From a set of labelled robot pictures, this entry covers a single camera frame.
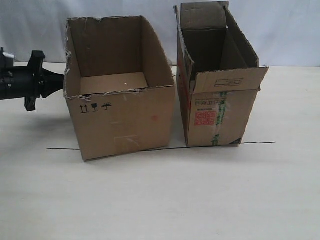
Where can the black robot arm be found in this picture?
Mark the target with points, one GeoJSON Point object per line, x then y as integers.
{"type": "Point", "coordinates": [30, 82]}

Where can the thin black line strip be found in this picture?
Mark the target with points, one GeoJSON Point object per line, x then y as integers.
{"type": "Point", "coordinates": [171, 148]}

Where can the tall printed cardboard box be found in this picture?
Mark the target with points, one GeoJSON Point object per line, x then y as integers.
{"type": "Point", "coordinates": [218, 74]}

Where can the white backdrop cloth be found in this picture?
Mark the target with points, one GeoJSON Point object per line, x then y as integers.
{"type": "Point", "coordinates": [282, 32]}

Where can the wide torn cardboard box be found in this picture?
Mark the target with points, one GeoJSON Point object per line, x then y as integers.
{"type": "Point", "coordinates": [121, 99]}

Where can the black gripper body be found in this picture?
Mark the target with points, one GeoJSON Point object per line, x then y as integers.
{"type": "Point", "coordinates": [44, 82]}

